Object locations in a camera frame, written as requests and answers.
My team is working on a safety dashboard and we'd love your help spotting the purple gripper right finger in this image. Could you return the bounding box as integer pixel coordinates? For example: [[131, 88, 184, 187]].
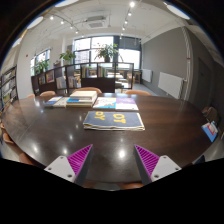
[[134, 145, 181, 185]]

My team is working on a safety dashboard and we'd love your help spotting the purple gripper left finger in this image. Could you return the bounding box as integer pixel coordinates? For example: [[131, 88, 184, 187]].
[[45, 144, 93, 186]]

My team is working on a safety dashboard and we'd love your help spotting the dark blue folded towel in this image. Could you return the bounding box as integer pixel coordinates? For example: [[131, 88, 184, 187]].
[[83, 111, 145, 130]]

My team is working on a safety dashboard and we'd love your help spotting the white book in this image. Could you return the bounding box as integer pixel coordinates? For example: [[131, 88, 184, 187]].
[[53, 97, 68, 108]]

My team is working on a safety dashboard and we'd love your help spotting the stack of books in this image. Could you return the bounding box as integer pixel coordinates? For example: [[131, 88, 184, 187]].
[[66, 91, 98, 107]]

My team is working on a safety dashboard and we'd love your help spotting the purple book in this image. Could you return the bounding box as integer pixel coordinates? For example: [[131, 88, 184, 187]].
[[116, 98, 138, 111]]

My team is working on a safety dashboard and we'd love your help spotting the colourful picture book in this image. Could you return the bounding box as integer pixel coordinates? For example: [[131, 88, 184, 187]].
[[93, 97, 116, 109]]

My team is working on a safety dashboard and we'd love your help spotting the blue book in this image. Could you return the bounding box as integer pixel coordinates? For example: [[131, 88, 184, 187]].
[[44, 96, 63, 107]]

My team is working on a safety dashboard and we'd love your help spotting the orange chair right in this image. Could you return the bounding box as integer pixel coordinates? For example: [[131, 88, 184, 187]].
[[125, 90, 152, 96]]

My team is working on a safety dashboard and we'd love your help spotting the orange chair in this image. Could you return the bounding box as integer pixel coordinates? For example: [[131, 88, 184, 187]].
[[72, 87, 102, 95], [40, 91, 56, 97], [125, 90, 152, 96]]

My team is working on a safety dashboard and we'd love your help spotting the orange chair centre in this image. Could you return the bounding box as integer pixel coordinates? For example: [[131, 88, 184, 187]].
[[72, 87, 102, 95]]

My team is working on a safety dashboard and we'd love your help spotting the orange chair left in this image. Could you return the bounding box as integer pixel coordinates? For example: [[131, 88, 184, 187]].
[[40, 91, 56, 97]]

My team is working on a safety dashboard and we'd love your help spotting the dark wooden bookshelf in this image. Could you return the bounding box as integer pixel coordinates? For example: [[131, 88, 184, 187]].
[[31, 62, 134, 95]]

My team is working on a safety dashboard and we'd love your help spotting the potted plant left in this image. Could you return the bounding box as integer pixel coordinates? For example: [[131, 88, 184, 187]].
[[60, 49, 75, 65]]

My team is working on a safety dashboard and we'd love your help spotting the potted plant on shelf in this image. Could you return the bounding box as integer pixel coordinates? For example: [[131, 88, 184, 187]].
[[96, 44, 118, 62]]

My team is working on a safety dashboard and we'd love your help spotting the ceiling air conditioner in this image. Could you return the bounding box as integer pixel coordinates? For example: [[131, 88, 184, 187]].
[[84, 16, 107, 29]]

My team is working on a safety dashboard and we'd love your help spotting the white wall radiator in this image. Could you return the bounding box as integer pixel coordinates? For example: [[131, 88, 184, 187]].
[[158, 72, 183, 99]]

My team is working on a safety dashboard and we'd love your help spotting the left wall bookshelf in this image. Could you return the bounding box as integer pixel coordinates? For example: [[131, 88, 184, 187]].
[[0, 66, 18, 109]]

